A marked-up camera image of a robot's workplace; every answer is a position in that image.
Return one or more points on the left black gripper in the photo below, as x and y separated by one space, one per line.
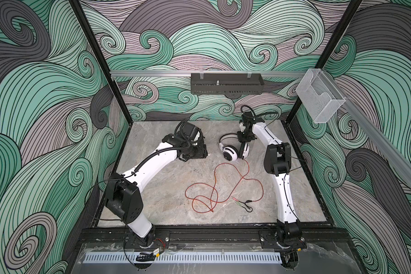
201 152

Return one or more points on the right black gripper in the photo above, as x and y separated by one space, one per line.
241 140

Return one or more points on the white black headphones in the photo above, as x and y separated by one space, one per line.
230 152

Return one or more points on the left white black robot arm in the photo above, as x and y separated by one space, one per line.
123 191

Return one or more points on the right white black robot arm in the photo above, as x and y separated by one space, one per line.
277 163

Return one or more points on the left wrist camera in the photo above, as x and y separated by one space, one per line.
190 132

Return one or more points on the black frame post right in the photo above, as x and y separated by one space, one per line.
331 45

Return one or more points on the black frame post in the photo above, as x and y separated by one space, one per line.
331 45
90 36

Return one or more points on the aluminium rail back wall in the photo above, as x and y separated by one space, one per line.
186 73

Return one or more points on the aluminium rail wall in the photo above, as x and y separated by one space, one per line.
387 122
186 73

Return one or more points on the black perforated wall tray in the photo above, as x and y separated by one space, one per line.
228 84

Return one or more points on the clear plastic wall bin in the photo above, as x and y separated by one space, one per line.
320 95

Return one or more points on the white slotted cable duct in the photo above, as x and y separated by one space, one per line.
187 257

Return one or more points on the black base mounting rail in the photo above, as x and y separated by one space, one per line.
263 235

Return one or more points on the aluminium rail right wall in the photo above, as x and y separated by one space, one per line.
387 122

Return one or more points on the black frame post left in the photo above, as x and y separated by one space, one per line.
90 36

